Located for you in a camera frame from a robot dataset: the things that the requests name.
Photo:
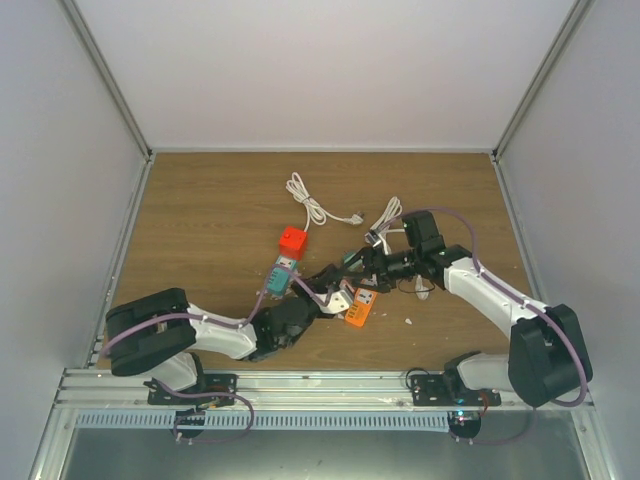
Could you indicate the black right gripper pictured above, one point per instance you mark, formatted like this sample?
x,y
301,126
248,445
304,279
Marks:
x,y
371,257

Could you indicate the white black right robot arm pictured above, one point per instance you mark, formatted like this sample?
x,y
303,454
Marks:
x,y
547,361

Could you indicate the red cube power socket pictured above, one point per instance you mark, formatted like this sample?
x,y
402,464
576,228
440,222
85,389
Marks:
x,y
293,243

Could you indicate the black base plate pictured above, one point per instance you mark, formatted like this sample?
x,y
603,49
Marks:
x,y
200,397
446,389

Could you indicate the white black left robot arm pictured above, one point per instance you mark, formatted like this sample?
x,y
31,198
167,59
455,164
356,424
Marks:
x,y
157,335

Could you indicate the orange power strip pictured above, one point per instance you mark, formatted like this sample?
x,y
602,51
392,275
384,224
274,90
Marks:
x,y
361,307

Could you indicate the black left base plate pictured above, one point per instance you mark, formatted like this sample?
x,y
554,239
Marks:
x,y
200,397

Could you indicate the green square adapter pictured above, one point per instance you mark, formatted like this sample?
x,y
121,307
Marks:
x,y
352,260

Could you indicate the slotted cable duct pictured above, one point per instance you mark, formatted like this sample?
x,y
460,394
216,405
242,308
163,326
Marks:
x,y
267,420

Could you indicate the teal power strip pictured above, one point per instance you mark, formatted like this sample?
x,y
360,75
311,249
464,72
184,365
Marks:
x,y
278,281

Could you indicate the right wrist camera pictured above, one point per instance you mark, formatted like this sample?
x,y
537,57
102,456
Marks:
x,y
378,239

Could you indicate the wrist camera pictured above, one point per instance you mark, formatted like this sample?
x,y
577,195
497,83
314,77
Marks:
x,y
346,300
378,239

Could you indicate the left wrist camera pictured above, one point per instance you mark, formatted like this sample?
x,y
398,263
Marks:
x,y
346,300

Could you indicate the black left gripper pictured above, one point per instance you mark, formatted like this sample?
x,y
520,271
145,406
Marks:
x,y
320,281

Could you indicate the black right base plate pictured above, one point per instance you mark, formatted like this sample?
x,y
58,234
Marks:
x,y
446,389

